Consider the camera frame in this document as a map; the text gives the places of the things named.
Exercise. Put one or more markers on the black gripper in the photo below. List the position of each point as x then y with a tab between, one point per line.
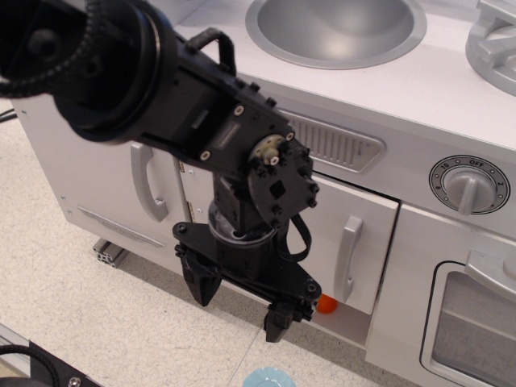
254	266

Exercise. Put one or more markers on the silver toy sink basin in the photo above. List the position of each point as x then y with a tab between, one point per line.
336	35

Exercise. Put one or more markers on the silver stove burner grate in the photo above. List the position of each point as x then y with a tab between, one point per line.
490	46

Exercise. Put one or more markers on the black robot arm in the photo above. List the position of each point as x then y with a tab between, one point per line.
118	72

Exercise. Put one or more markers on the silver cabinet door handle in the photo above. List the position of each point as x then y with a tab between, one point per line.
343	280

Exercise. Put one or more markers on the white toy kitchen body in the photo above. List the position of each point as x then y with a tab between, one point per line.
413	142

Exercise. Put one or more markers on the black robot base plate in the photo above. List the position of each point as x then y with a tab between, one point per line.
44	369

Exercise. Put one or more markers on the light blue plate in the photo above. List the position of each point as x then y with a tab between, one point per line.
268	377

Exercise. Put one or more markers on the aluminium extrusion rail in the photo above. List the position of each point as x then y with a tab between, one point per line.
110	253

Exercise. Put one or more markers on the silver fridge nameplate emblem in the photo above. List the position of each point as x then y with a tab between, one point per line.
121	229

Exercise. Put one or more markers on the silver timer knob dial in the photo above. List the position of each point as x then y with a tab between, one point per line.
469	185

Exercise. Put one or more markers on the toy oven door window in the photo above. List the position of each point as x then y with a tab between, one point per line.
469	336

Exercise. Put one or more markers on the silver fridge door handle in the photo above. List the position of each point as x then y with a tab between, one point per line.
141	156

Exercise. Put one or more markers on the orange ball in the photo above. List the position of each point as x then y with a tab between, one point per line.
326	304

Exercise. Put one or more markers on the silver vent grille panel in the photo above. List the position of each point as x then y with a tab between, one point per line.
339	146

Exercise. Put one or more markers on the silver oven door handle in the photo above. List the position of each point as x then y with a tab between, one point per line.
492	272

